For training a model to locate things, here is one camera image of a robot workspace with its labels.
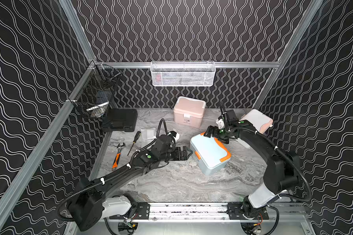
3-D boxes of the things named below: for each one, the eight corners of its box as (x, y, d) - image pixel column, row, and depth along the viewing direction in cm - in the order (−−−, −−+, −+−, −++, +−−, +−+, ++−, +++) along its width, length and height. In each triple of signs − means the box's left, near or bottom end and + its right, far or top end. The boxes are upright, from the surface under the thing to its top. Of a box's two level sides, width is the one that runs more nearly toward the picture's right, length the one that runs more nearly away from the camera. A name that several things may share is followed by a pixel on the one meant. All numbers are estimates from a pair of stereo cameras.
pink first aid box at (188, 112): (169, 124, 113) (169, 110, 101) (176, 109, 124) (176, 95, 112) (199, 132, 109) (202, 118, 97) (204, 115, 119) (207, 101, 107)
